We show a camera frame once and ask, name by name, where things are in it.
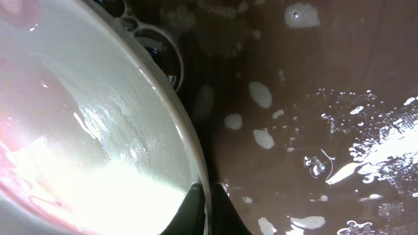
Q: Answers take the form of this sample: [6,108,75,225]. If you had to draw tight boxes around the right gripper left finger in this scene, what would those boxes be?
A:
[161,183,206,235]

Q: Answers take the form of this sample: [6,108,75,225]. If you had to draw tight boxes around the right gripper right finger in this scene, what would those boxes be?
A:
[212,184,251,235]

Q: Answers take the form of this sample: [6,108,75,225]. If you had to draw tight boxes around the large brown plastic tray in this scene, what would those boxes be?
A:
[94,0,418,235]

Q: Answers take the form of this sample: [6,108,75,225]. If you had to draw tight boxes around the pale blue-grey plate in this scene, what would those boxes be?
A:
[1,1,212,234]

